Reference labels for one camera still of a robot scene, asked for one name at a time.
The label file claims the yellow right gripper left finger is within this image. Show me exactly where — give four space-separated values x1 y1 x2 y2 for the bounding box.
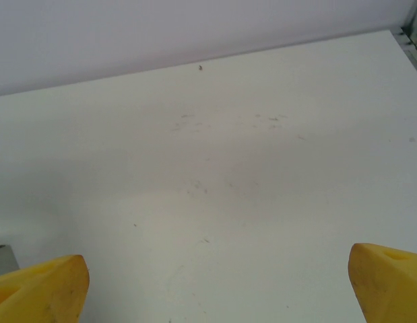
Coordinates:
0 254 90 323

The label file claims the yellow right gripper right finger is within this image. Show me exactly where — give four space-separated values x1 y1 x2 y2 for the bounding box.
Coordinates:
348 242 417 323

